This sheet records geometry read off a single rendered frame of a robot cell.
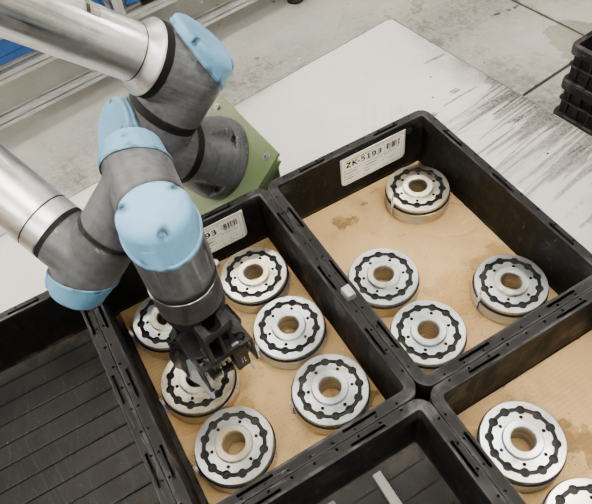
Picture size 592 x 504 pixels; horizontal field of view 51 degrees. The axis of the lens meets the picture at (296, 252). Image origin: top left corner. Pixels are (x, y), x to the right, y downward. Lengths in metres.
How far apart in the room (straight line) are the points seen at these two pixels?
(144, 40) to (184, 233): 0.42
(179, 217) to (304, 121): 0.86
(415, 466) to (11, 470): 0.53
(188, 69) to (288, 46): 1.93
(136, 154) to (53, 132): 2.09
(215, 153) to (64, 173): 1.52
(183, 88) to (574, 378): 0.67
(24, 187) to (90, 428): 0.35
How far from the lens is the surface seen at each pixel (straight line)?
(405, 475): 0.83
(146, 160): 0.66
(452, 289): 0.95
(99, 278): 0.73
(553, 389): 0.90
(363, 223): 1.02
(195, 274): 0.61
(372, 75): 1.50
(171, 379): 0.87
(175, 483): 0.75
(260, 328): 0.89
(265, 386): 0.87
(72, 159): 2.59
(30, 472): 0.93
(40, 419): 0.96
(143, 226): 0.57
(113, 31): 0.91
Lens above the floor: 1.62
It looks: 53 degrees down
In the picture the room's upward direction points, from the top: 10 degrees counter-clockwise
